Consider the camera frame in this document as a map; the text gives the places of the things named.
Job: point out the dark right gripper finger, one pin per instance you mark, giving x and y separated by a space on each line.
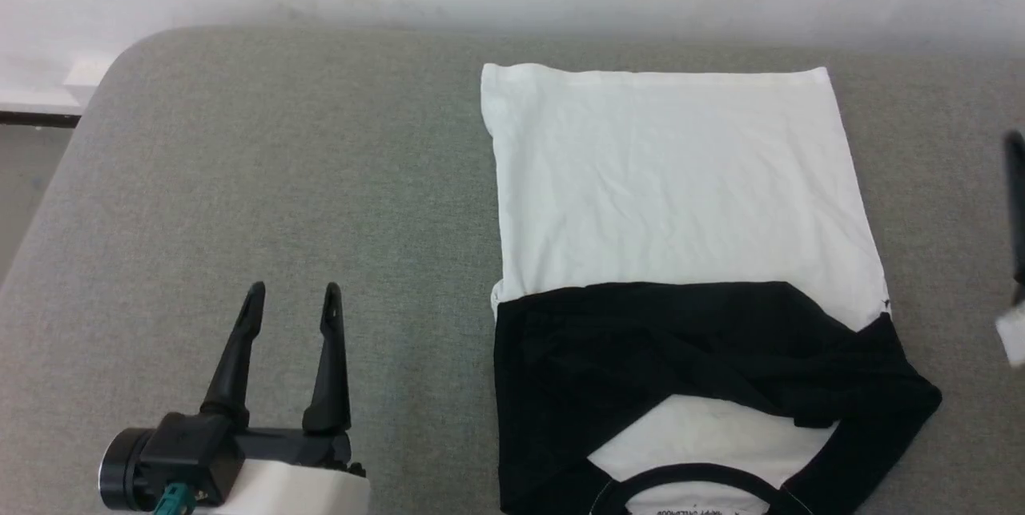
1017 211

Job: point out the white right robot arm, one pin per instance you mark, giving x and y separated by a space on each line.
1013 335

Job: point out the white wall ledge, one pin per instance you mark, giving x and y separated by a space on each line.
48 86

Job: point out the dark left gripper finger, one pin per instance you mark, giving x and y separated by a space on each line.
330 379
236 363

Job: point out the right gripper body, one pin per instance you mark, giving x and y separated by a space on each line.
1020 295

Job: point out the grey fabric sofa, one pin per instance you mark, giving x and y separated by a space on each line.
280 179

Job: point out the black and white t-shirt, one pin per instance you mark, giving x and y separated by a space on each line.
681 179

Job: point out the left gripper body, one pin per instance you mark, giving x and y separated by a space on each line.
188 451

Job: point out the black floor strip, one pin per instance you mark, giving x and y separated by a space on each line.
36 120

